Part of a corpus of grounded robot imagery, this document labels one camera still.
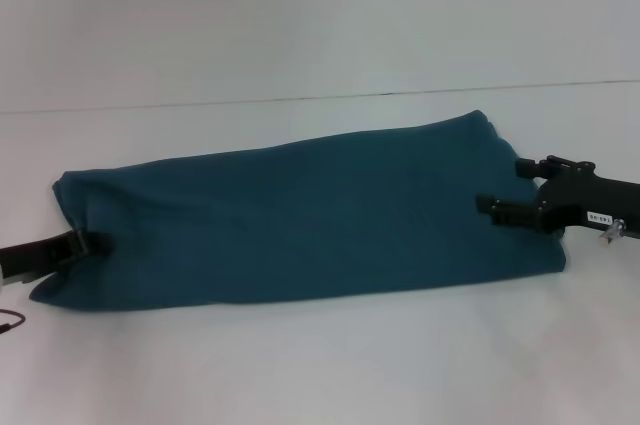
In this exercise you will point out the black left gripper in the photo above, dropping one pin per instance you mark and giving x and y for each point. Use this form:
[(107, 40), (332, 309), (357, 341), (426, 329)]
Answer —
[(35, 255)]

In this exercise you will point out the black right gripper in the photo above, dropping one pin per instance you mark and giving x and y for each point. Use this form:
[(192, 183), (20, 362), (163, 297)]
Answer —
[(587, 205)]

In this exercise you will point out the teal t-shirt with FREE print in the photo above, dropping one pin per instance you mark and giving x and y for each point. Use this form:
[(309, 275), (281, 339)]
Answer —
[(300, 220)]

